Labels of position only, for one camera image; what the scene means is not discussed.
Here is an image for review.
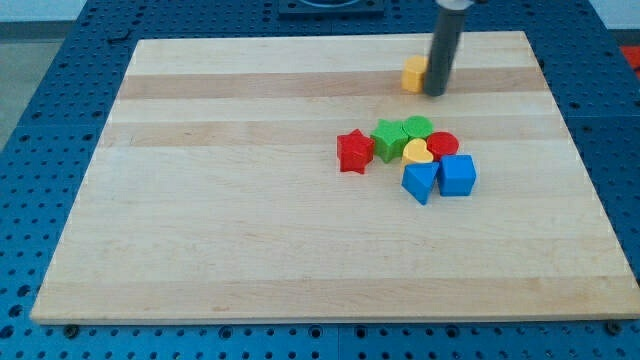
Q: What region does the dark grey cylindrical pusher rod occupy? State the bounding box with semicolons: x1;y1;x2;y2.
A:
423;5;469;97

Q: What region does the silver tool holder flange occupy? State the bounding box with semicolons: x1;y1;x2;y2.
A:
436;0;475;10

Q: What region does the yellow hexagon block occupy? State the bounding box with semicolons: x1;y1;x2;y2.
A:
401;55;428;93

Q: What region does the green cylinder block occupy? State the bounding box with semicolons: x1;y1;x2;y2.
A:
402;115;434;140

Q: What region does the red cylinder block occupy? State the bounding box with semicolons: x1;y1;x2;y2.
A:
426;131;459;161

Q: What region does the green star block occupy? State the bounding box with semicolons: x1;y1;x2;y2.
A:
370;119;409;163

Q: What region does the yellow heart block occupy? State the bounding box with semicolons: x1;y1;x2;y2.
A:
401;138;434;166

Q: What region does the blue cube block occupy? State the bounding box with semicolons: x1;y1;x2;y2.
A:
437;154;476;196

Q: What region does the blue triangle block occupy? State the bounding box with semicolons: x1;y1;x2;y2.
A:
401;162;440;205

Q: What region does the red star block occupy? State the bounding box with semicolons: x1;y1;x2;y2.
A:
336;129;375;174

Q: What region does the light wooden board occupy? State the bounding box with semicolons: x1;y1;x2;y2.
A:
31;31;639;325

